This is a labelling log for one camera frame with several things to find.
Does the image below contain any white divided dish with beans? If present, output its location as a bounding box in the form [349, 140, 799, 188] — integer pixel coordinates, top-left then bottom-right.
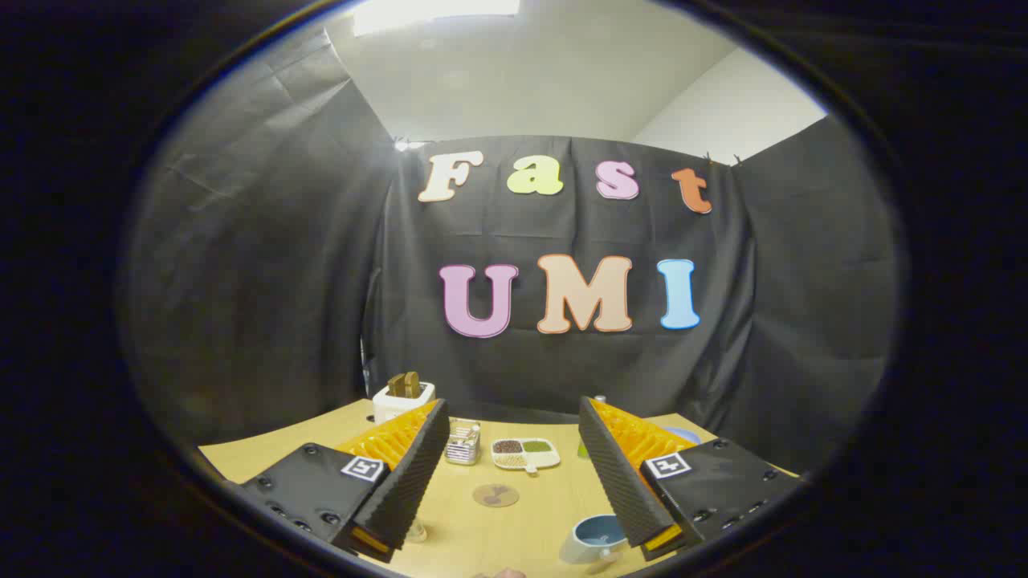
[491, 438, 561, 475]

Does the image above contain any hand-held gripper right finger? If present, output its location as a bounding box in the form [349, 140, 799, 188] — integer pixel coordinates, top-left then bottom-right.
[578, 396, 804, 561]

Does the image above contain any round brown coaster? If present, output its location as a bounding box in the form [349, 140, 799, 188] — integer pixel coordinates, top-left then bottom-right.
[472, 483, 520, 508]

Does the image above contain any blue and white cup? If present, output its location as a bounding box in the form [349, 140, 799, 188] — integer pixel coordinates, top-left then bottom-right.
[560, 514, 630, 565]

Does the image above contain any wooden table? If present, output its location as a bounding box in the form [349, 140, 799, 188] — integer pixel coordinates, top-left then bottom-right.
[198, 399, 800, 578]

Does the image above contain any black backdrop cloth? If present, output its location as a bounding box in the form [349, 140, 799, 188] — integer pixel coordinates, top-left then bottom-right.
[120, 32, 897, 476]

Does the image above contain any green juice bottle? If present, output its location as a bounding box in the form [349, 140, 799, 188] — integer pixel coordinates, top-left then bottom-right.
[577, 394, 608, 460]

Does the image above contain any ceiling light panel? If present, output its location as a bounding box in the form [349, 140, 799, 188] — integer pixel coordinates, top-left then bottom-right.
[352, 0, 521, 38]

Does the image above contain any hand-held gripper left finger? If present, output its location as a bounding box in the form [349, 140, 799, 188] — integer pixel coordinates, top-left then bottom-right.
[239, 399, 451, 563]

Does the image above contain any white toaster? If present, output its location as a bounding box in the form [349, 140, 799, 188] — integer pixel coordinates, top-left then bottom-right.
[372, 382, 436, 425]

